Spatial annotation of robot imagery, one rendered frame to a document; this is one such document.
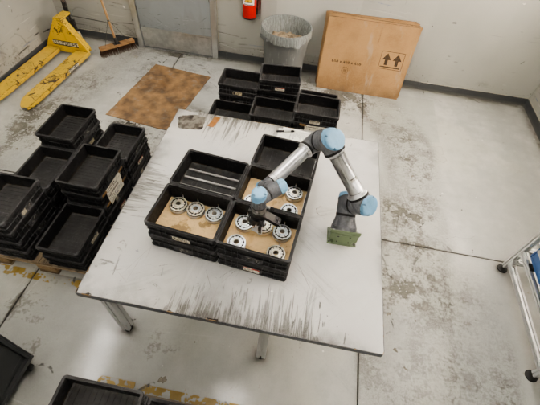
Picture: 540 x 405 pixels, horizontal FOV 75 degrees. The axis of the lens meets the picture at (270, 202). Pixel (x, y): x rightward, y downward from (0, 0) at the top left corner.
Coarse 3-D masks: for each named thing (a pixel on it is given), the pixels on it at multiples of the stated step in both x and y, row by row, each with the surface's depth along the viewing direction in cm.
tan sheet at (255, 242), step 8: (232, 224) 200; (232, 232) 197; (240, 232) 197; (248, 232) 197; (224, 240) 193; (248, 240) 194; (256, 240) 195; (264, 240) 195; (272, 240) 195; (288, 240) 196; (248, 248) 191; (256, 248) 191; (264, 248) 192; (288, 248) 193; (288, 256) 190
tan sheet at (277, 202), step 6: (252, 180) 222; (258, 180) 223; (252, 186) 219; (246, 192) 216; (306, 192) 219; (276, 198) 214; (282, 198) 214; (270, 204) 211; (276, 204) 211; (282, 204) 212; (294, 204) 212; (300, 204) 213; (300, 210) 210
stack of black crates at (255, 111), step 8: (256, 96) 336; (256, 104) 344; (264, 104) 342; (272, 104) 340; (280, 104) 339; (288, 104) 337; (256, 112) 338; (264, 112) 338; (272, 112) 339; (280, 112) 340; (288, 112) 341; (256, 120) 323; (264, 120) 322; (272, 120) 319; (280, 120) 317; (288, 120) 334
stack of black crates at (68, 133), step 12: (60, 108) 292; (72, 108) 295; (84, 108) 292; (48, 120) 280; (60, 120) 294; (72, 120) 297; (84, 120) 298; (96, 120) 298; (36, 132) 270; (48, 132) 283; (60, 132) 287; (72, 132) 288; (84, 132) 283; (96, 132) 300; (48, 144) 277; (60, 144) 274; (72, 144) 272
